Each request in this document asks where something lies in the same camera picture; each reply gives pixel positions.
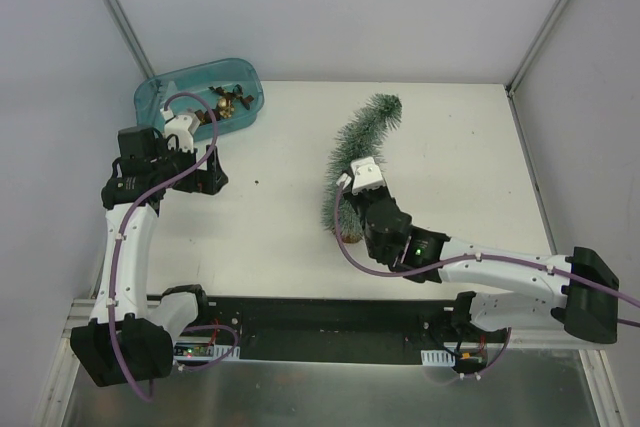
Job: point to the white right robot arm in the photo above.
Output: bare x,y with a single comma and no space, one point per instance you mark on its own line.
577,292

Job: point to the controller board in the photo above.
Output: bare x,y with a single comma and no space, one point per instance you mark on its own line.
190,351
451,359

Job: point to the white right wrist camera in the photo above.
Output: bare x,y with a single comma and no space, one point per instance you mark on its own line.
362,174

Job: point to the small frosted green christmas tree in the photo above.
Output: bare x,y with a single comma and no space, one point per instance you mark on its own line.
362,136

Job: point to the right controller board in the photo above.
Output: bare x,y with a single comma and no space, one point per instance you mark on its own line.
451,359

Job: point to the brown ribbon bow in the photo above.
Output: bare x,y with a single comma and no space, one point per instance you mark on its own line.
237,90

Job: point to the left aluminium corner post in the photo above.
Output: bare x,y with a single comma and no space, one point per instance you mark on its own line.
128,34

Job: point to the aluminium corner post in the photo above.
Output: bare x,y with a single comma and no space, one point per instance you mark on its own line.
128,34
543,34

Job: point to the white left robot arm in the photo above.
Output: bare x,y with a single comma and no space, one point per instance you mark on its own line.
124,341

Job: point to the gold berry sprig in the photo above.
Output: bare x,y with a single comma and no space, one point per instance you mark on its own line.
225,106

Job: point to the left controller board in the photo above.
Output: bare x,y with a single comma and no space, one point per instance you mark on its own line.
190,351

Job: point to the right aluminium corner post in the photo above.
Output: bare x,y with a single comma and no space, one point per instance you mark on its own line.
543,34

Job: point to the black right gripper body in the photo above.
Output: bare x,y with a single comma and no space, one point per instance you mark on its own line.
364,198

